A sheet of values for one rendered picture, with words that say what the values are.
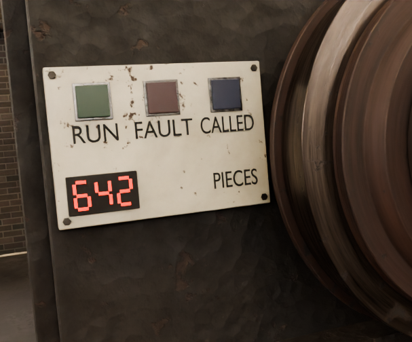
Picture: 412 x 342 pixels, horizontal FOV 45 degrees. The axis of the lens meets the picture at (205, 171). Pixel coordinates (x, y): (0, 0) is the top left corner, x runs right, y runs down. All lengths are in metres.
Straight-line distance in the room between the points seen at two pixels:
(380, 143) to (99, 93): 0.30
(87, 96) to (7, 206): 6.02
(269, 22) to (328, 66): 0.17
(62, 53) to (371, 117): 0.35
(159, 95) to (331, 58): 0.20
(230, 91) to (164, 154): 0.11
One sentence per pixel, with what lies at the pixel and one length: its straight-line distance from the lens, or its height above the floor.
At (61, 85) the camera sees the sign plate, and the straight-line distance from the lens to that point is 0.58.
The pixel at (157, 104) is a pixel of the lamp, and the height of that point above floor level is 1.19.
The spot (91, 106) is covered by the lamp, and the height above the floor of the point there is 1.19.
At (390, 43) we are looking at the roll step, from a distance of 0.56.
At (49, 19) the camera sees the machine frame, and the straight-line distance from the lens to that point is 0.62.
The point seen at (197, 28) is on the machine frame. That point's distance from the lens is 0.65.
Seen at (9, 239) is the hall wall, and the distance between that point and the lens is 6.62.
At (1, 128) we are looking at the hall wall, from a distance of 6.57.
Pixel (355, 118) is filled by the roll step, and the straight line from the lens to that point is 0.52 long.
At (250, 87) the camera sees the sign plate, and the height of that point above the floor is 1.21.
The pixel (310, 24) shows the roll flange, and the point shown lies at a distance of 0.61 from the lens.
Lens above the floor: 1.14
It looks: 3 degrees down
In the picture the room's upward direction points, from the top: 5 degrees counter-clockwise
